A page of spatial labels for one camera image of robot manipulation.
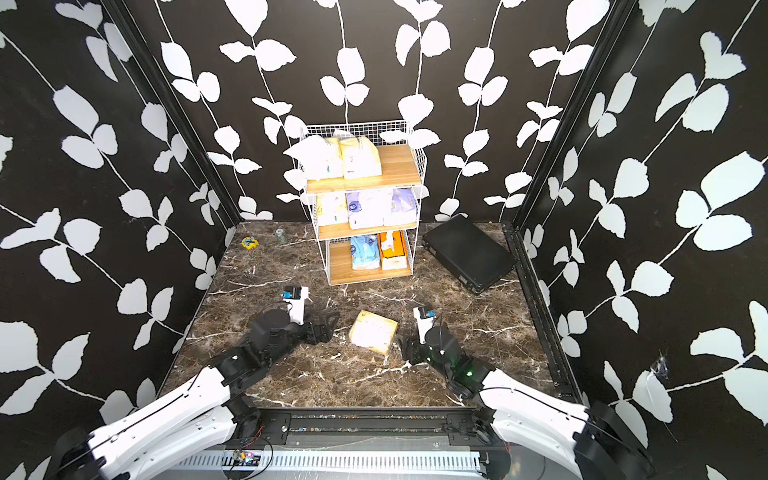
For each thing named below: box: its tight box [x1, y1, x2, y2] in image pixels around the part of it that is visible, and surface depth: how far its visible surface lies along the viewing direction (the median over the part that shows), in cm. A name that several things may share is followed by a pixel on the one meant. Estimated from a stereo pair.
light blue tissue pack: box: [351, 234, 380, 270], surface depth 106 cm
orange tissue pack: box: [378, 230, 409, 271], surface depth 104 cm
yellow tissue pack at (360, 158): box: [340, 137, 382, 179], surface depth 75 cm
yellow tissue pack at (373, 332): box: [349, 310, 398, 355], surface depth 88 cm
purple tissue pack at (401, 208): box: [384, 187, 418, 227], surface depth 85 cm
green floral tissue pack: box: [316, 192, 349, 227], surface depth 86 cm
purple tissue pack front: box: [345, 188, 392, 230], surface depth 84 cm
